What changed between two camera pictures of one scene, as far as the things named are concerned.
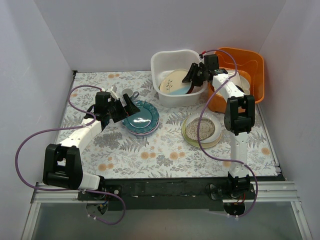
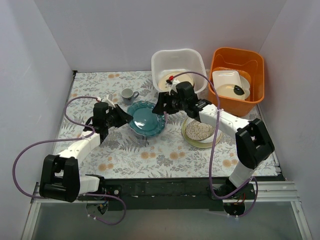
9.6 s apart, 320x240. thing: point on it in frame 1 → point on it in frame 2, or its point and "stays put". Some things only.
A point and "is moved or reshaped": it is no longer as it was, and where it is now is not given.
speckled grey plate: [206, 129] stays put
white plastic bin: [163, 61] stays put
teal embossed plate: [144, 121] is moved or reshaped
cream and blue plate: [172, 83] stays put
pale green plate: [195, 143] stays put
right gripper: [197, 74] → [164, 103]
